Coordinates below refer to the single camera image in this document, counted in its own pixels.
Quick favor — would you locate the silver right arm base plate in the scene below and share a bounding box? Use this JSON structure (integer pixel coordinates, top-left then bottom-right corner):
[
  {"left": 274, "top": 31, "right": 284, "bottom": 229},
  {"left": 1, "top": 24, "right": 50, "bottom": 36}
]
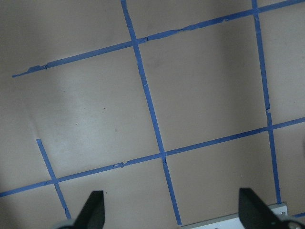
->
[{"left": 180, "top": 201, "right": 288, "bottom": 229}]

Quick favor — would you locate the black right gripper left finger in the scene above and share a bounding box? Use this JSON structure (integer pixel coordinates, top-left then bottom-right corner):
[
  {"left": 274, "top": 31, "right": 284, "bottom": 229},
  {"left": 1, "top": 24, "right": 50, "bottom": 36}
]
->
[{"left": 73, "top": 190, "right": 105, "bottom": 229}]

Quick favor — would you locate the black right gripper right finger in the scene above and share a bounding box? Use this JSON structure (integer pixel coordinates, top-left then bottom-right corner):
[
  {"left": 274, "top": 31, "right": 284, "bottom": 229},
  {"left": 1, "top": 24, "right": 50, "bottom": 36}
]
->
[{"left": 238, "top": 188, "right": 278, "bottom": 229}]

